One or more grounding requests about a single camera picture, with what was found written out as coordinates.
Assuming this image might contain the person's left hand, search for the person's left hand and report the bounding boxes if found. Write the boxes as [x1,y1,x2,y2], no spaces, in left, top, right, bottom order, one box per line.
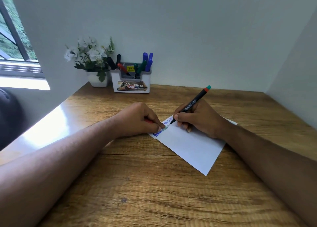
[116,102,166,139]

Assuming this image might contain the person's right hand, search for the person's right hand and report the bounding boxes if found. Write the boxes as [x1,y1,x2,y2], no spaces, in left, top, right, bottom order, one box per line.
[173,101,225,139]

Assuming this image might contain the black pen with green end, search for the black pen with green end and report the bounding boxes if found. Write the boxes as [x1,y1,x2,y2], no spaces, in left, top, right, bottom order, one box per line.
[171,85,211,124]

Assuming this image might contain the white paper sheet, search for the white paper sheet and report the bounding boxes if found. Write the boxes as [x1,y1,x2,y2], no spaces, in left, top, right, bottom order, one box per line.
[148,114,238,177]

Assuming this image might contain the person's right forearm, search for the person's right forearm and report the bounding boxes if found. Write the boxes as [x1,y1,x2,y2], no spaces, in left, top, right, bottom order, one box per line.
[218,121,317,227]

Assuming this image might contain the person's left forearm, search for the person's left forearm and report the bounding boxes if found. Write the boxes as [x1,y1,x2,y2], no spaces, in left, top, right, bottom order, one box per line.
[0,115,122,227]

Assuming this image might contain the white and grey pen holder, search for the white and grey pen holder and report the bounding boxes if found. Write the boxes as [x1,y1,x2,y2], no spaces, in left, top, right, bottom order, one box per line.
[110,62,152,94]

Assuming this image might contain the red marker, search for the red marker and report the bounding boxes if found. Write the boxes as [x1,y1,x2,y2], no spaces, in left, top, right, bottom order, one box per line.
[117,63,131,76]

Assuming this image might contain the white flower pot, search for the white flower pot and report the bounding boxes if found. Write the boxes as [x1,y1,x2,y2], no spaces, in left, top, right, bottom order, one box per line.
[86,71,109,87]

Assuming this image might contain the white artificial flowers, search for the white artificial flowers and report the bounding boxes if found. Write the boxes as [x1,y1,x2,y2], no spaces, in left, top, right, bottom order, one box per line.
[64,36,115,83]

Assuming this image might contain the black rounded object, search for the black rounded object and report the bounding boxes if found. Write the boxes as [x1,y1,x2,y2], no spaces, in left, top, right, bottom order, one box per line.
[0,88,26,151]

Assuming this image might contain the dark window frame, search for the dark window frame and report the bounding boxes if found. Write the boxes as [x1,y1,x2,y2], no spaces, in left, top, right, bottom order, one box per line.
[0,0,46,79]

